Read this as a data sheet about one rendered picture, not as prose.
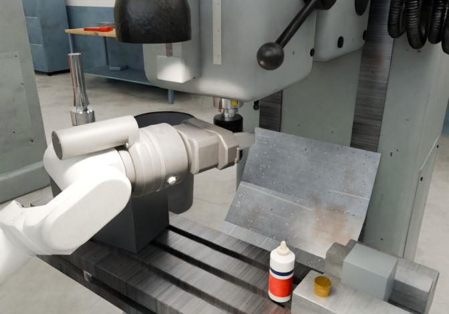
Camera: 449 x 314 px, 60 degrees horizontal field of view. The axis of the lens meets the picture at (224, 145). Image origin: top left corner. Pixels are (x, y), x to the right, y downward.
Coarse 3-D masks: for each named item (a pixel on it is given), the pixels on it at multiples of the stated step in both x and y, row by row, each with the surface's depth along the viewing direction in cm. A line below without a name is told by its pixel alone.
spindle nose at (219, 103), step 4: (212, 100) 60; (216, 100) 58; (220, 100) 58; (224, 100) 58; (228, 100) 58; (212, 104) 60; (216, 104) 59; (220, 104) 58; (224, 104) 58; (228, 104) 58; (240, 104) 59; (220, 108) 59; (224, 108) 58; (228, 108) 58; (232, 108) 58; (236, 108) 59
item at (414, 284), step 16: (352, 240) 71; (336, 256) 61; (336, 272) 62; (400, 272) 57; (416, 272) 63; (432, 272) 63; (400, 288) 56; (416, 288) 54; (432, 288) 60; (400, 304) 57; (416, 304) 55
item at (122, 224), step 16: (160, 192) 83; (128, 208) 75; (144, 208) 79; (160, 208) 84; (112, 224) 79; (128, 224) 77; (144, 224) 79; (160, 224) 85; (112, 240) 81; (128, 240) 78; (144, 240) 80
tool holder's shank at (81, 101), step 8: (72, 56) 75; (80, 56) 76; (72, 64) 76; (80, 64) 77; (72, 72) 77; (80, 72) 77; (72, 80) 77; (80, 80) 77; (80, 88) 78; (80, 96) 78; (80, 104) 79; (88, 104) 80
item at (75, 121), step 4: (72, 116) 79; (88, 116) 79; (92, 116) 80; (72, 120) 80; (76, 120) 79; (80, 120) 79; (84, 120) 79; (88, 120) 80; (92, 120) 80; (72, 124) 80; (76, 124) 79; (80, 124) 79
